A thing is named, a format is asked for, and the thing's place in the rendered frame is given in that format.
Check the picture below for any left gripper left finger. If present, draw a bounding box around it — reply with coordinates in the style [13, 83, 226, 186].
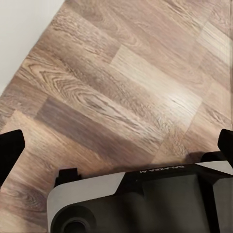
[0, 129, 25, 187]

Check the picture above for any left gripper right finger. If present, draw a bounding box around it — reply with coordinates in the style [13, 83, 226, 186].
[217, 129, 233, 168]

